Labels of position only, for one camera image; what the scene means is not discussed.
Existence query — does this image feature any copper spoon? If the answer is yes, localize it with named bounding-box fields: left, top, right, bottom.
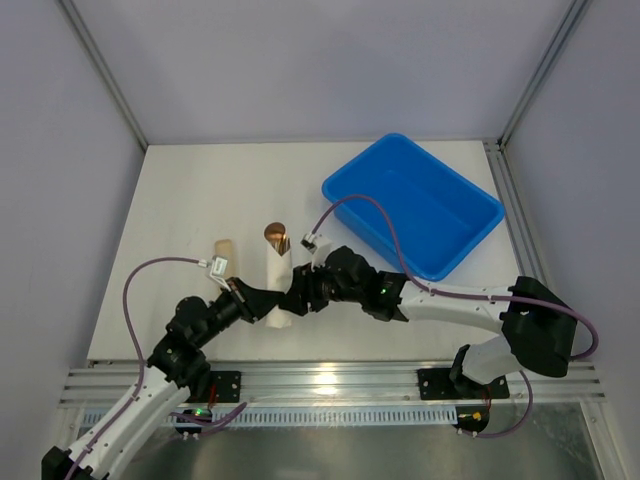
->
left=264, top=222, right=286, bottom=248

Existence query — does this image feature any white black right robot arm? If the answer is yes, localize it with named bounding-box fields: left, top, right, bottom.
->
left=279, top=247, right=577, bottom=399

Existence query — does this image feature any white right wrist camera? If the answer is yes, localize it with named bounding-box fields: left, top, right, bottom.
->
left=301, top=232, right=333, bottom=270

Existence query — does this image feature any aluminium frame post right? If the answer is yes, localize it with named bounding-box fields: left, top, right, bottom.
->
left=497, top=0, right=593, bottom=150

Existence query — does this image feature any aluminium front rail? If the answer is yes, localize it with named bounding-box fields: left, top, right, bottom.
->
left=59, top=361, right=606, bottom=407

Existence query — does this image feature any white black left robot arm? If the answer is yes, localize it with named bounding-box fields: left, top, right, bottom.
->
left=41, top=278, right=285, bottom=479

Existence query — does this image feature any blue plastic bin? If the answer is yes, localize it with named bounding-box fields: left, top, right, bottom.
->
left=321, top=133, right=504, bottom=281

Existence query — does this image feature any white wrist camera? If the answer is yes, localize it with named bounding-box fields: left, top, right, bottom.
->
left=196, top=255, right=230, bottom=291
left=301, top=232, right=333, bottom=270

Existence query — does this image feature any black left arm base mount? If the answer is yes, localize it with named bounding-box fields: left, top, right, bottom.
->
left=188, top=370, right=242, bottom=405

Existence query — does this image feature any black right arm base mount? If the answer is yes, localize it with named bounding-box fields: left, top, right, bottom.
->
left=416, top=345, right=510, bottom=401

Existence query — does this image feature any white slotted cable duct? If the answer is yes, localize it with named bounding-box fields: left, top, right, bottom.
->
left=79, top=405, right=459, bottom=429

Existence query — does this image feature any aluminium frame post left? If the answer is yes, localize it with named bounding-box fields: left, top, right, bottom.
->
left=55, top=0, right=149, bottom=152

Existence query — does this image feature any gold fork green handle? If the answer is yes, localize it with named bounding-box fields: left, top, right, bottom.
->
left=277, top=235, right=291, bottom=256

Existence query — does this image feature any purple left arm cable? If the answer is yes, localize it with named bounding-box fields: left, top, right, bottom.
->
left=62, top=257, right=249, bottom=480

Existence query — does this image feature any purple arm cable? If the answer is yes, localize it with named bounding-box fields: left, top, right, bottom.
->
left=312, top=194, right=601, bottom=441
left=62, top=257, right=249, bottom=480

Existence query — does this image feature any beige utensil holder case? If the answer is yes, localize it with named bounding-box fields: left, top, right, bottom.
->
left=214, top=239, right=236, bottom=280

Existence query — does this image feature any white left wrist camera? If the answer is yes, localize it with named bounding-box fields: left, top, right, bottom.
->
left=196, top=255, right=230, bottom=291

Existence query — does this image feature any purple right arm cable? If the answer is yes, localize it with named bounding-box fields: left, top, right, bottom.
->
left=312, top=194, right=601, bottom=441

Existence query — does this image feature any aluminium frame post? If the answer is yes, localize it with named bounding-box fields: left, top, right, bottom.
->
left=55, top=0, right=149, bottom=152
left=497, top=0, right=593, bottom=150

